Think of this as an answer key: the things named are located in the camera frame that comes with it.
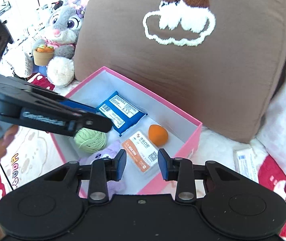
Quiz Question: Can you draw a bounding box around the purple plush toy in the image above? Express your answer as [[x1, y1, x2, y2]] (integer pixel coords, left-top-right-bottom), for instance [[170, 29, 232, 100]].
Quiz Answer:
[[78, 139, 127, 194]]

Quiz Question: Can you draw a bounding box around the clear floss pick box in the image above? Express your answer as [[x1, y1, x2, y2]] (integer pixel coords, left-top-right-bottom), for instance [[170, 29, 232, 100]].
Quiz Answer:
[[122, 130, 159, 177]]

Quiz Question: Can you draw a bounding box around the orange makeup sponge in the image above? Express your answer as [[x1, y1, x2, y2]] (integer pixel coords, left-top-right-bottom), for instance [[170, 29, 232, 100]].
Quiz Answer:
[[148, 124, 168, 147]]

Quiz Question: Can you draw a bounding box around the green yarn ball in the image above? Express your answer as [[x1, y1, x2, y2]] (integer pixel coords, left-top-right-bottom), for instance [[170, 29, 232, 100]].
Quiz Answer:
[[73, 128, 107, 154]]

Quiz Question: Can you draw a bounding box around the blue wet wipes pack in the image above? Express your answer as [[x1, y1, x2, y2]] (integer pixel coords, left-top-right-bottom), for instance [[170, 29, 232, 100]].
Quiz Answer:
[[96, 91, 147, 136]]

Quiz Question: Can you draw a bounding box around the pink cardboard box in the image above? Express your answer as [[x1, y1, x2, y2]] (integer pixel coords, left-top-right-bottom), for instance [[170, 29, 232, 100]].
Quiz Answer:
[[51, 67, 202, 195]]

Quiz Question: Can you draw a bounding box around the grey bunny plush toy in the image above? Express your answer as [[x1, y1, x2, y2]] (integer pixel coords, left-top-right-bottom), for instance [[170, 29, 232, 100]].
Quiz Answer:
[[1, 0, 94, 89]]

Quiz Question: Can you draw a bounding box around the white tissue pack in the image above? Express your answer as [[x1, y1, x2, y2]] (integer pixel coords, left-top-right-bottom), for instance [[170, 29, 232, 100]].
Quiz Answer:
[[234, 147, 259, 183]]

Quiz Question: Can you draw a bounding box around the brown embroidered pillow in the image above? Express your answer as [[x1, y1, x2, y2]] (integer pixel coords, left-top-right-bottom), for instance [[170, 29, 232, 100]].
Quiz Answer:
[[74, 0, 286, 143]]

